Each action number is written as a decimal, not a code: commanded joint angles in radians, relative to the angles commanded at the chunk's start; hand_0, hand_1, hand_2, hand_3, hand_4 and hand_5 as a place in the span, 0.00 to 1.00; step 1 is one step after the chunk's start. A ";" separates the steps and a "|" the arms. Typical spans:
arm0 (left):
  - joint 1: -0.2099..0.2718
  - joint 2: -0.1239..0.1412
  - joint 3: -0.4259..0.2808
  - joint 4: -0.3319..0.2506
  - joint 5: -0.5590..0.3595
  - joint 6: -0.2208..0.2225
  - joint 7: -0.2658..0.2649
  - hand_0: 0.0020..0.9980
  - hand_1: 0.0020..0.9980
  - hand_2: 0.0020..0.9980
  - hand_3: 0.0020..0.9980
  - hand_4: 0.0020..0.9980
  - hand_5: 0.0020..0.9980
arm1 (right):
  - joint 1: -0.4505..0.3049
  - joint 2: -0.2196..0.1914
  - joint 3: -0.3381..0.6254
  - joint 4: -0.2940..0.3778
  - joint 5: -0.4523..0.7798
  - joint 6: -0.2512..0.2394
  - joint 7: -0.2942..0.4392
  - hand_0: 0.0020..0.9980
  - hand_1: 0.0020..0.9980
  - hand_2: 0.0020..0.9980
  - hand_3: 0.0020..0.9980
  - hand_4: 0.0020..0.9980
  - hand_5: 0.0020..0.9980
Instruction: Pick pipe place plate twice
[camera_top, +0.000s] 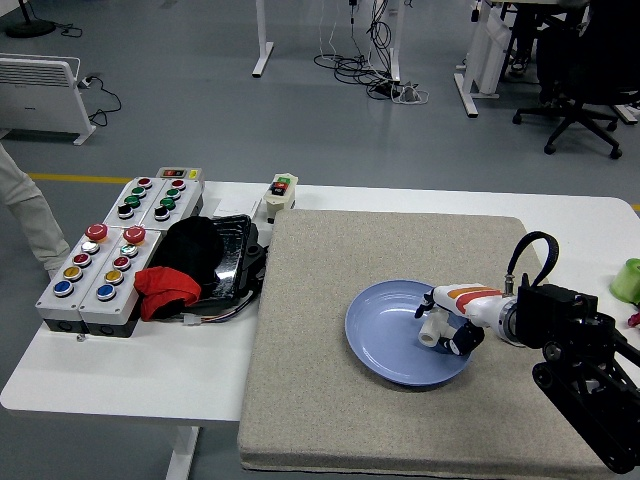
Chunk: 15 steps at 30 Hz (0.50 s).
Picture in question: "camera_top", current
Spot robot right hand white shell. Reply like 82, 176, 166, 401
414, 283, 504, 358

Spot white tee pipe fitting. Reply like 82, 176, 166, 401
418, 310, 454, 354

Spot blue round plate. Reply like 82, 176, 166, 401
344, 279, 476, 391

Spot grey-brown fabric mat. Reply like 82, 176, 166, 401
238, 208, 626, 474

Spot green translucent roll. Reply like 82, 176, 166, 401
608, 258, 640, 304

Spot black device under tray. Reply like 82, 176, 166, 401
238, 223, 272, 302

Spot black plastic tray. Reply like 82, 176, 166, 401
149, 213, 259, 307

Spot seated person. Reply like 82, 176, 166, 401
508, 0, 551, 79

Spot white desk with panel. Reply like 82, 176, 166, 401
453, 0, 519, 119

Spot white paper sheet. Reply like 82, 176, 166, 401
211, 194, 264, 220

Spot black office chair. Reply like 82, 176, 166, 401
512, 19, 640, 160

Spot white desk leg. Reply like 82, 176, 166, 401
386, 0, 404, 84
251, 0, 276, 78

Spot black cloth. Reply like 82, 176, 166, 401
152, 215, 226, 292

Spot grey box red green buttons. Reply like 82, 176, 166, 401
139, 178, 207, 229
102, 175, 169, 226

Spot red cloth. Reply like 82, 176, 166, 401
133, 266, 203, 322

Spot white table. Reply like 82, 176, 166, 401
0, 180, 640, 480

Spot grey box with mushroom button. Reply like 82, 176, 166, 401
35, 223, 124, 334
78, 225, 164, 338

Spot white panel heater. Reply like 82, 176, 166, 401
0, 53, 98, 147

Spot black round stand base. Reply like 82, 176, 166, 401
4, 0, 58, 38

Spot cream green red switch box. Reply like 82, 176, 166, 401
262, 173, 301, 224

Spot tangle of floor cables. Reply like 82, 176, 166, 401
313, 0, 431, 106

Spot coloured wire bundle with connector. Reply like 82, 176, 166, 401
163, 293, 259, 329

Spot small grey switch box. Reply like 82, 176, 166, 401
155, 166, 204, 182

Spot black heater power cable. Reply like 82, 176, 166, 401
78, 72, 123, 128

